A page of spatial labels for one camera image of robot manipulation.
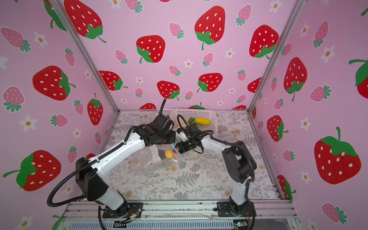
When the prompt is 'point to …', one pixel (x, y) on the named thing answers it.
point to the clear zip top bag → (155, 159)
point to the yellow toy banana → (202, 120)
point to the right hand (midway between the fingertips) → (175, 149)
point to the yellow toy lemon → (168, 154)
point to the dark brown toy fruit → (161, 154)
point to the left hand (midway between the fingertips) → (176, 137)
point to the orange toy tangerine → (177, 148)
